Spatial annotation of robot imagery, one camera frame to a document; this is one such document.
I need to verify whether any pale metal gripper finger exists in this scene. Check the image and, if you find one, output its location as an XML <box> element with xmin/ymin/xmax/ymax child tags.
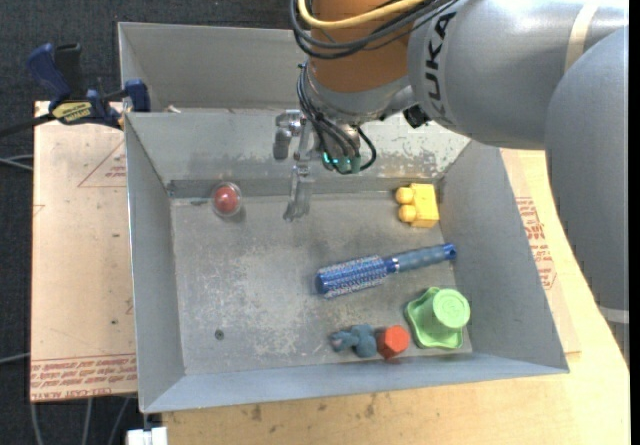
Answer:
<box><xmin>282</xmin><ymin>166</ymin><xmax>303</xmax><ymax>223</ymax></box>
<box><xmin>298</xmin><ymin>170</ymin><xmax>317</xmax><ymax>221</ymax></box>

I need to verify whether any red ball in clear dome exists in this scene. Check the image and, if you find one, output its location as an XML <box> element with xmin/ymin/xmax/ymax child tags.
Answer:
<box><xmin>211</xmin><ymin>181</ymin><xmax>244</xmax><ymax>220</ymax></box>

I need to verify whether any blue round hairbrush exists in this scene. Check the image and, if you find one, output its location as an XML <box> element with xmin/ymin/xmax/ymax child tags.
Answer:
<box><xmin>314</xmin><ymin>242</ymin><xmax>458</xmax><ymax>300</ymax></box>

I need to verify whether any grey metal bin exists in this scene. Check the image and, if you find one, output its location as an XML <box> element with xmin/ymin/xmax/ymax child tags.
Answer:
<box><xmin>117</xmin><ymin>21</ymin><xmax>570</xmax><ymax>415</ymax></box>

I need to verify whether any yellow toy building block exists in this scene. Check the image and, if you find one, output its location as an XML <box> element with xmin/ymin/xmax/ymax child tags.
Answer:
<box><xmin>394</xmin><ymin>182</ymin><xmax>442</xmax><ymax>230</ymax></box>

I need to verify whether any blue-grey toy animal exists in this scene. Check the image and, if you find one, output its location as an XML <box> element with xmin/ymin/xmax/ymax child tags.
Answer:
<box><xmin>328</xmin><ymin>323</ymin><xmax>378</xmax><ymax>359</ymax></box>

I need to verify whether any red-orange hexagonal block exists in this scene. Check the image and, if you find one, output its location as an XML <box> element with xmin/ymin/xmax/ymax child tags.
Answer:
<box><xmin>375</xmin><ymin>324</ymin><xmax>412</xmax><ymax>361</ymax></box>

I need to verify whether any green star-shaped toy cup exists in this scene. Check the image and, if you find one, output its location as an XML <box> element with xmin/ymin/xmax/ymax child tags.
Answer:
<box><xmin>403</xmin><ymin>286</ymin><xmax>472</xmax><ymax>351</ymax></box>

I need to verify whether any brown cardboard board, red print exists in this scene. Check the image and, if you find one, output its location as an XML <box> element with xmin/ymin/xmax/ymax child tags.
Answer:
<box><xmin>29</xmin><ymin>100</ymin><xmax>584</xmax><ymax>404</ymax></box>

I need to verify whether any black cylinder on white bracket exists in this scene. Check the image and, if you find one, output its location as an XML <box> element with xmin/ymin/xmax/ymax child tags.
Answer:
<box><xmin>403</xmin><ymin>102</ymin><xmax>429</xmax><ymax>130</ymax></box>

